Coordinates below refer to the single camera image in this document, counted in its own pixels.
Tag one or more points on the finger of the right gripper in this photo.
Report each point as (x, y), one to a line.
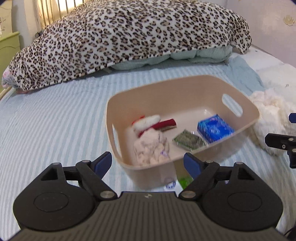
(292, 117)
(283, 142)

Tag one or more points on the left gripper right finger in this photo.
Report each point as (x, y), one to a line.
(203, 174)

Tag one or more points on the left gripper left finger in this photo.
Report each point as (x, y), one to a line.
(91, 174)

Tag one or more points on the green clear snack packet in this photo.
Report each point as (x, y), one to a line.
(189, 140)

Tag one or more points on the blue tissue pack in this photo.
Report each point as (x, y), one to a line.
(214, 129)

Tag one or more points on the beige plush purple print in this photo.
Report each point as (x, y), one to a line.
(151, 148)

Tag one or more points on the white red plush toy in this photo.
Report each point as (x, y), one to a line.
(144, 123)

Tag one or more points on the white fluffy plush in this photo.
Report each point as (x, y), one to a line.
(273, 117)

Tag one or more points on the green wrapper packet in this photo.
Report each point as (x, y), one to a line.
(185, 181)

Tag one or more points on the small white box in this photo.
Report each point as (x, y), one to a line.
(170, 184)

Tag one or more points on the beige plastic storage basket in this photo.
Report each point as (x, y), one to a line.
(187, 100)

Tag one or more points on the teal quilted pillow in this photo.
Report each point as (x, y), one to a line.
(211, 55)

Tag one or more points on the leopard print blanket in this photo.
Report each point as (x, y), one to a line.
(101, 34)

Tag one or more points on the green wooden cabinet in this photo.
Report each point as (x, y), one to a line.
(10, 45)

